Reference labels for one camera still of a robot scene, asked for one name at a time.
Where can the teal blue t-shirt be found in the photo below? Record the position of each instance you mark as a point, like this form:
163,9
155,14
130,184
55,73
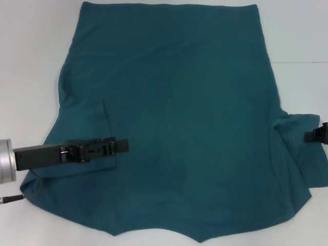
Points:
179,89

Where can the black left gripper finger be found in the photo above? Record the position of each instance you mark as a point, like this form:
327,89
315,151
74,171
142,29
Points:
121,146

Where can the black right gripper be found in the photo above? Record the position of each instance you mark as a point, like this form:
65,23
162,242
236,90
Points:
325,134

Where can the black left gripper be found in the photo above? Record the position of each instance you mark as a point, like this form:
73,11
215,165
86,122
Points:
36,157

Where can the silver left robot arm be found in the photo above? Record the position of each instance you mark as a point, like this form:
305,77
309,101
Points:
6,161

